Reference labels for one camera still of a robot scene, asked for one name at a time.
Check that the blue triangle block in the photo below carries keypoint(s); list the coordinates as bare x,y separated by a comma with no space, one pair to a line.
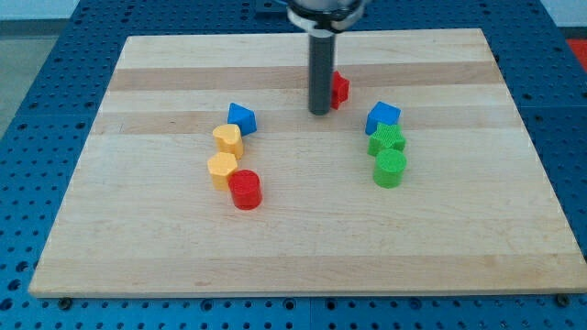
244,118

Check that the blue cube block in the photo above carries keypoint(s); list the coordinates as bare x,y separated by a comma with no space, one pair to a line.
381,113

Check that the red cylinder block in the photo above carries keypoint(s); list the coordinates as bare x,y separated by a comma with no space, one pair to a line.
245,189

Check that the yellow heart block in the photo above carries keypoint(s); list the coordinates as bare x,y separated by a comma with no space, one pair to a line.
228,139

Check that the yellow hexagon block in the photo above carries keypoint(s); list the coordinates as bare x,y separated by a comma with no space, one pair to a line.
220,167

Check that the wooden board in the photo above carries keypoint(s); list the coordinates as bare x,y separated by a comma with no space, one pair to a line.
474,213

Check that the red star block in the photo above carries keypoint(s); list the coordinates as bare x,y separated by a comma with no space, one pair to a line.
339,91

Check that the green cylinder block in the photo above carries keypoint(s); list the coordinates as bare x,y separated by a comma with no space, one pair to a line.
389,168

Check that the green star block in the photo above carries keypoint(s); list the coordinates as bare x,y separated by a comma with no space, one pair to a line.
386,137

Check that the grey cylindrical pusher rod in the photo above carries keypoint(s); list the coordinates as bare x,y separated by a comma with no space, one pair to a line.
320,71

